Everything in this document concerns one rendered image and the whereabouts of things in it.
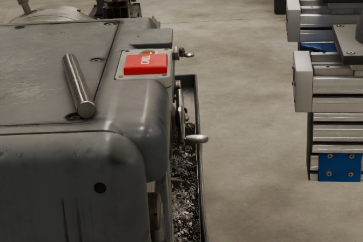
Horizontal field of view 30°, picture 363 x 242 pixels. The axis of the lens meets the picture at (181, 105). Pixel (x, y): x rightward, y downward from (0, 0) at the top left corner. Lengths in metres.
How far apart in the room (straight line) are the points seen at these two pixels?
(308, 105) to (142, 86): 0.56
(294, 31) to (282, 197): 1.43
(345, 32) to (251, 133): 2.37
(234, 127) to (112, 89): 3.00
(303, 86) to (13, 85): 0.64
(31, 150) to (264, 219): 2.29
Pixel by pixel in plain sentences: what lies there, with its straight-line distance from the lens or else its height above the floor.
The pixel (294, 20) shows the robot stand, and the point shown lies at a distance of 1.84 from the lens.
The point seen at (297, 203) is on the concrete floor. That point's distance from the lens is 3.12.
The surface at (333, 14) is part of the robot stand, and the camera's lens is 1.85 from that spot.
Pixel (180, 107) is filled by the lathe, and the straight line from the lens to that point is 2.03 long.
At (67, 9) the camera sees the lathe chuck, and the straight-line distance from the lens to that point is 1.44.
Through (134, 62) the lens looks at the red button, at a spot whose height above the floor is 1.27.
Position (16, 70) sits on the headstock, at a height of 1.25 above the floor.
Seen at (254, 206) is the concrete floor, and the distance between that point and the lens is 3.09.
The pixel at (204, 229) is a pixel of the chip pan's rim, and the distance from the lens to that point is 1.81.
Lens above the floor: 1.56
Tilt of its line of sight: 22 degrees down
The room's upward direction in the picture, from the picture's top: 3 degrees counter-clockwise
